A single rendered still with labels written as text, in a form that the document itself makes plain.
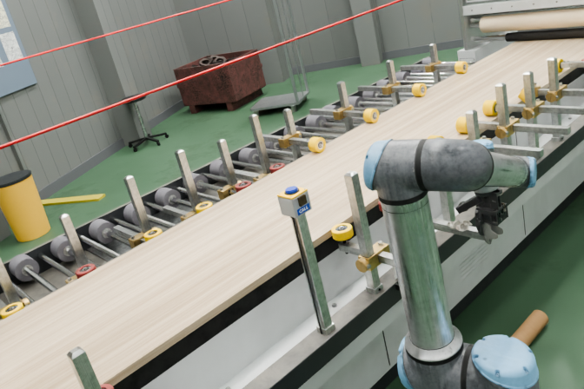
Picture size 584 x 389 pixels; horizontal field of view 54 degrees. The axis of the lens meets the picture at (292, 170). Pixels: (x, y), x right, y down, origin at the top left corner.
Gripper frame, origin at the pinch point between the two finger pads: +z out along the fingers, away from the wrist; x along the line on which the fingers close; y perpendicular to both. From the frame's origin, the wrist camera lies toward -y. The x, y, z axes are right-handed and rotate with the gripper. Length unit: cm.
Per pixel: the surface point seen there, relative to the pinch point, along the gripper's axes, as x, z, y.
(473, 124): 44, -26, -28
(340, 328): -52, 12, -26
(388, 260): -26.6, -1.4, -22.3
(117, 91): 154, -11, -619
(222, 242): -54, -10, -84
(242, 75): 328, 21, -580
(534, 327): 49, 75, -15
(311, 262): -56, -16, -27
